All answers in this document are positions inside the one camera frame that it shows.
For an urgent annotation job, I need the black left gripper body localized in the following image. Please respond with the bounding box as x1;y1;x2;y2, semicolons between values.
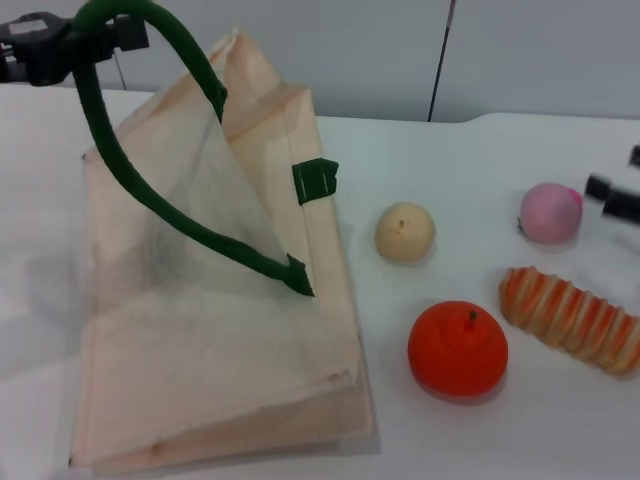
0;14;77;87

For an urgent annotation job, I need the orange striped bread loaf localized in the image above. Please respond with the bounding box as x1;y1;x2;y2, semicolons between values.
498;266;640;378

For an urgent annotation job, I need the white handbag with green handle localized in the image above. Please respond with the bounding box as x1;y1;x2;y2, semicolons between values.
67;0;380;474

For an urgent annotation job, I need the pink toy peach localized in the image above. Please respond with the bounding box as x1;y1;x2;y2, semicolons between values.
516;182;585;246

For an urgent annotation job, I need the thin black pole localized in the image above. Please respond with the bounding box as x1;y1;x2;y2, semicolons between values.
426;0;459;123

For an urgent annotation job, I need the orange toy fruit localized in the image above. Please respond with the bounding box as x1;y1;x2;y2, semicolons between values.
407;299;510;399

